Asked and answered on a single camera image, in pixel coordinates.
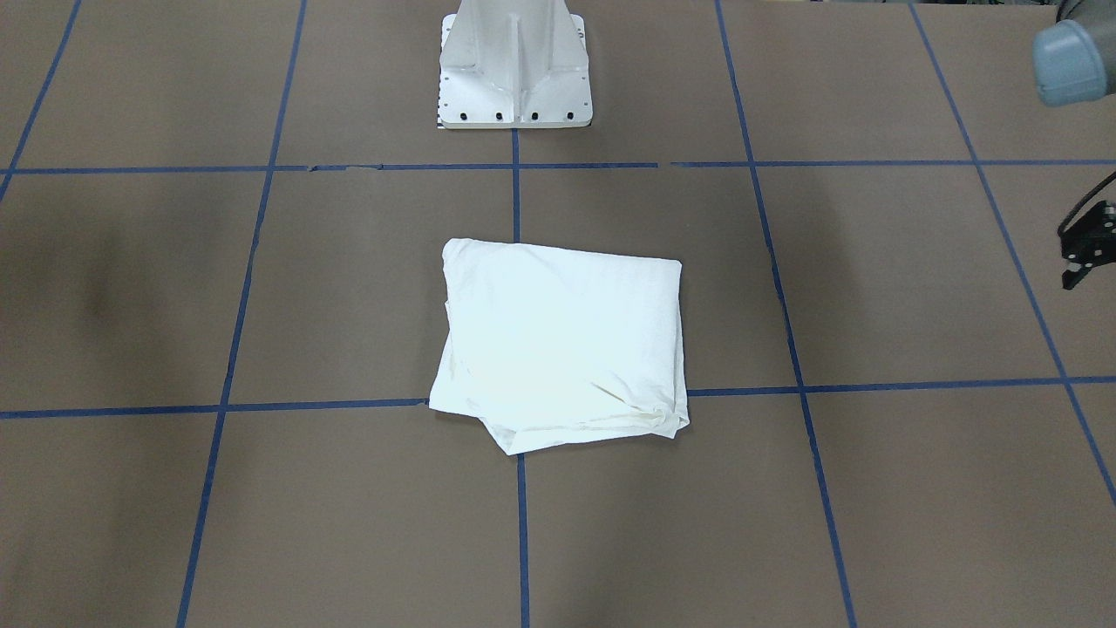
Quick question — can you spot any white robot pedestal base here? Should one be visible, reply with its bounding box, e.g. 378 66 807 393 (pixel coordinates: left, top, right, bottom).
436 1 594 131

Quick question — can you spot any white printed long-sleeve shirt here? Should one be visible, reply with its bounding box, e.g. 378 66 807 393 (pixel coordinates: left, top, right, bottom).
429 238 691 454

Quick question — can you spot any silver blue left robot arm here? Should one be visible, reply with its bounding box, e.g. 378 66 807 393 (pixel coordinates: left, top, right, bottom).
1031 1 1115 290

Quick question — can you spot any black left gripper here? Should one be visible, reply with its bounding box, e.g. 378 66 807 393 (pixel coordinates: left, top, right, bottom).
1058 201 1115 290

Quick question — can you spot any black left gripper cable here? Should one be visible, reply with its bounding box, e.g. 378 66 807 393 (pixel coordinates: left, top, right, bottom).
1058 170 1116 236

